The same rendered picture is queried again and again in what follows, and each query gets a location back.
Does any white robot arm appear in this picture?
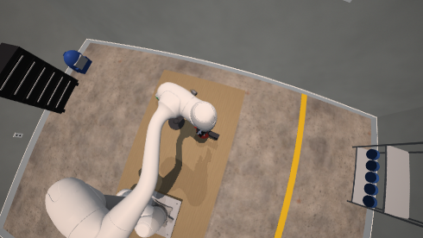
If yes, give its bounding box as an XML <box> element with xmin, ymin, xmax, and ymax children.
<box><xmin>45</xmin><ymin>83</ymin><xmax>218</xmax><ymax>238</ymax></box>

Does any dark grey round disc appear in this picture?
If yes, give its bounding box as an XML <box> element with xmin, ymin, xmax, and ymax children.
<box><xmin>168</xmin><ymin>116</ymin><xmax>185</xmax><ymax>129</ymax></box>

